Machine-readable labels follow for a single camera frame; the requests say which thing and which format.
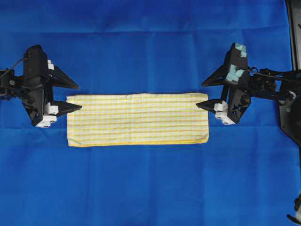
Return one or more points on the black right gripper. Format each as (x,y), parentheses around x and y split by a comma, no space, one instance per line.
(234,74)

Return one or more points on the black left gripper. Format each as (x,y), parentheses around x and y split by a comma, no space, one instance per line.
(39,76)

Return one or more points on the yellow checked towel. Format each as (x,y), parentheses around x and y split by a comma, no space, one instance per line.
(137,119)

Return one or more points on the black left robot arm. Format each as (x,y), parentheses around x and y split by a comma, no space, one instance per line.
(11,82)

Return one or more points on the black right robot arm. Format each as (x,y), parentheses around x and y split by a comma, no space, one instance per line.
(282,87)

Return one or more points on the blue table cloth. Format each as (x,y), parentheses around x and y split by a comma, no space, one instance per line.
(245,175)

